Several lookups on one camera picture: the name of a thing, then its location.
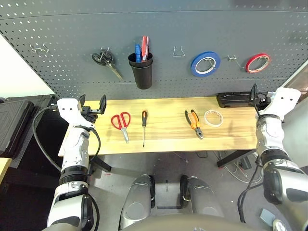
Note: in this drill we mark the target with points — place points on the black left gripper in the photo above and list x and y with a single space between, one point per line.
89 115

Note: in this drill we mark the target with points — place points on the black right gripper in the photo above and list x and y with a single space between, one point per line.
262 101

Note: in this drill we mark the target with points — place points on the white tape roll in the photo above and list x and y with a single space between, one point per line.
213 125

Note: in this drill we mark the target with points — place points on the orange black pliers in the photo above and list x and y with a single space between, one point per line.
198 131

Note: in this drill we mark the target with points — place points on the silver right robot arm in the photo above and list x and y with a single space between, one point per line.
269 134

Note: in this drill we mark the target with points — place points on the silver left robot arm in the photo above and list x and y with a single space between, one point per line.
74 149

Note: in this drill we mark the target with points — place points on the grey metal pegboard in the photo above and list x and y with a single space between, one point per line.
168 24

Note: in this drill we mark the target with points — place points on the black plastic tool case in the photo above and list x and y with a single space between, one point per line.
231 99

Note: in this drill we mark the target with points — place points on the red tape roll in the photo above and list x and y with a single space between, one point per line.
247 65

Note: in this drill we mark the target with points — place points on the black plastic cup holder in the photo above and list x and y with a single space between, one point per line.
143 77

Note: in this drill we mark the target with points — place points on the grey cabinet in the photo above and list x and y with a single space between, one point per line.
296 134

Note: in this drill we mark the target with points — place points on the black metal table leg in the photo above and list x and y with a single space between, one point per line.
102 166
233 157

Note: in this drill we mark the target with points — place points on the blue tape roll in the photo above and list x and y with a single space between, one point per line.
193 67

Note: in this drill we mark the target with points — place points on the double prong metal hook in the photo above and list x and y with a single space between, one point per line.
36 50

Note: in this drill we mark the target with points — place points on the large black equipment case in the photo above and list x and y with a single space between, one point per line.
14 125

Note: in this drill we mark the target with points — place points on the silver left robot leg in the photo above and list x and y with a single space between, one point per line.
137 202

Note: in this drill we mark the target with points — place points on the silver robot leg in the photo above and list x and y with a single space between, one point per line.
202 197
137 202

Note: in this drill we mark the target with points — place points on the light wooden side table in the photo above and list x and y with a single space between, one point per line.
3 168

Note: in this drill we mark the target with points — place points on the short black floor tape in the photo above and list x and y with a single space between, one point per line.
166 185

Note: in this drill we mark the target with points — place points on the silver right robot leg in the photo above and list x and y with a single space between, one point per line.
202 197

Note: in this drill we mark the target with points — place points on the grey blue floor pad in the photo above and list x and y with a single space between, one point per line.
267 216

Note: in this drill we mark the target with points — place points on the long black floor tape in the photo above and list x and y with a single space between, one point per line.
168 207

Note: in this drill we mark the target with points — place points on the grey robot torso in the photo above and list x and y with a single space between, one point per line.
187 223

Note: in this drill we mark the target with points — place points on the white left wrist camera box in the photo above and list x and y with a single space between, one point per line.
67 108

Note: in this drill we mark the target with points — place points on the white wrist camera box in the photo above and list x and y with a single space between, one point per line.
284 98
67 108

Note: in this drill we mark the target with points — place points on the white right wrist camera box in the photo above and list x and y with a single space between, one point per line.
284 98

